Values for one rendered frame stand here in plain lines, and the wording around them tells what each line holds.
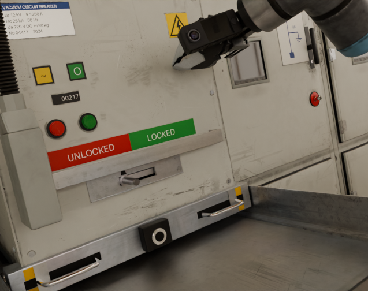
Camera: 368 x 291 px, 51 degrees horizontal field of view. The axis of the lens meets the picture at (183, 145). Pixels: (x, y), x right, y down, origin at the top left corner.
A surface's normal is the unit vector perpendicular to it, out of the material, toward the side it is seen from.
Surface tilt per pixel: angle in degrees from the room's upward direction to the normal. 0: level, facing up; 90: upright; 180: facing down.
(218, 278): 0
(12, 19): 90
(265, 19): 132
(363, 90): 90
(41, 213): 90
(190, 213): 90
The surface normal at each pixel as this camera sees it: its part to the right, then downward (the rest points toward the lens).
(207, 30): 0.24, -0.11
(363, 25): 0.20, 0.50
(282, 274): -0.20, -0.97
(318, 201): -0.81, 0.22
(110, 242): 0.55, -0.02
